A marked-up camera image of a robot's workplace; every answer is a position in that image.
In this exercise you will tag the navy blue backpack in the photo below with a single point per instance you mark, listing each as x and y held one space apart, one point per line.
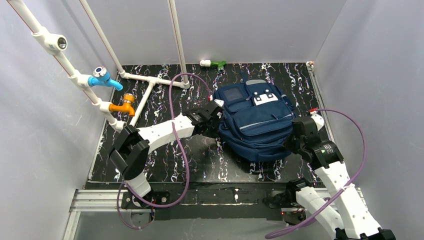
257 119

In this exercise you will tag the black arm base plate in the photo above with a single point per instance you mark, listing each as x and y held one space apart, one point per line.
212 200

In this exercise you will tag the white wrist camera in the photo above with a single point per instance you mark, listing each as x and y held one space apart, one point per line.
317 118
219 102

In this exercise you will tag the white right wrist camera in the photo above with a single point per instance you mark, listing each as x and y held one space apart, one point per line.
317 118

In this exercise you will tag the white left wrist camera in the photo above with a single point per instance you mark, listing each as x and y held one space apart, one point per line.
219 102

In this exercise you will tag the aluminium rail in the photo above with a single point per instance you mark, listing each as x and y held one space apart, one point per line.
99 201

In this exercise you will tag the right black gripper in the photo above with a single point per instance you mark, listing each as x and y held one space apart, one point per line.
296 141

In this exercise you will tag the orange plastic tap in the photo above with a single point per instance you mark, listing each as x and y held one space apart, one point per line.
126 107

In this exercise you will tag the green white pipe fitting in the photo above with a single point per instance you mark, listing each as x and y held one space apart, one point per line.
219 65

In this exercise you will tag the blue plastic tap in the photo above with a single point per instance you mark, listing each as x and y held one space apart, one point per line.
101 77

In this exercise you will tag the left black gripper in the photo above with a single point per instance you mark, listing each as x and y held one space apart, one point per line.
214 116

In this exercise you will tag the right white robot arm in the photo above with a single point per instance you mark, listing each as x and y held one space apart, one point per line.
344 216

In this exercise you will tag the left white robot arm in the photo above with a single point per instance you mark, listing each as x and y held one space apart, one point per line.
131 148

